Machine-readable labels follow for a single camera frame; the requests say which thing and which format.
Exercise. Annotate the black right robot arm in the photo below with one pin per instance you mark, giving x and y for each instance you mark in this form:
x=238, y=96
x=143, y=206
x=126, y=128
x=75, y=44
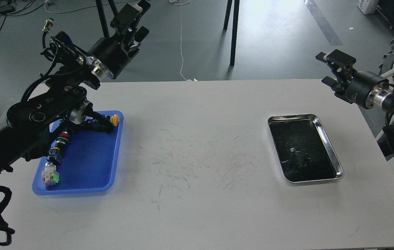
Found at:
x=386, y=143

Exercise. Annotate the blue plastic tray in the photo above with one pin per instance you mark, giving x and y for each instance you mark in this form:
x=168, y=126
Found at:
x=89, y=162

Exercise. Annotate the blue black switch base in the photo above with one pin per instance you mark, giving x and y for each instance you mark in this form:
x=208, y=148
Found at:
x=56, y=154

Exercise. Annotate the yellow push button switch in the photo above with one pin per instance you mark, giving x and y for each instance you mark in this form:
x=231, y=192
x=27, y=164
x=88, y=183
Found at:
x=106, y=121

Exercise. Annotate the black tripod legs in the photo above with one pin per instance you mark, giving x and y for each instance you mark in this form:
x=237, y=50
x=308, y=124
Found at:
x=234, y=7
x=102, y=17

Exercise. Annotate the black tripod legs right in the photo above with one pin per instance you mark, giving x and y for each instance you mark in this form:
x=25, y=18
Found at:
x=234, y=7

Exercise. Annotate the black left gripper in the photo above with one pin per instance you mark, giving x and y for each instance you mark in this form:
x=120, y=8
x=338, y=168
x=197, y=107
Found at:
x=110, y=55

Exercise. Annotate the black tripod legs left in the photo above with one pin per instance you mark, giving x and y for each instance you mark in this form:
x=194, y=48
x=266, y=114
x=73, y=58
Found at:
x=102, y=17

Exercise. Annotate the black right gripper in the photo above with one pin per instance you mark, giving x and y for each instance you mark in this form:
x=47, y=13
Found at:
x=366, y=89

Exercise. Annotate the green push button switch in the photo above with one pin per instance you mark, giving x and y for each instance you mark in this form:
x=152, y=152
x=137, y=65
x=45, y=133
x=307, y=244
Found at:
x=62, y=140

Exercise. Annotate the silver metal tray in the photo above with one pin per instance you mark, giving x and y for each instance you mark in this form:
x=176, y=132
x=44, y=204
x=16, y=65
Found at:
x=296, y=135

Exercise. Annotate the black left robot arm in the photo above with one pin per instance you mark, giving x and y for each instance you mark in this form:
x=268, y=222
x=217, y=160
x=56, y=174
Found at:
x=56, y=103

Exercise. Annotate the white cardboard box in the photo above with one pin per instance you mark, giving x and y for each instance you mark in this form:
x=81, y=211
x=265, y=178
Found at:
x=367, y=6

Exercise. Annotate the red push button switch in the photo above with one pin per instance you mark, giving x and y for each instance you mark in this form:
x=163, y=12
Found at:
x=64, y=135

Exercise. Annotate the white green switch block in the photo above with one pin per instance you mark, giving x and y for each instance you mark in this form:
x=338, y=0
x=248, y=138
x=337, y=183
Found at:
x=49, y=175

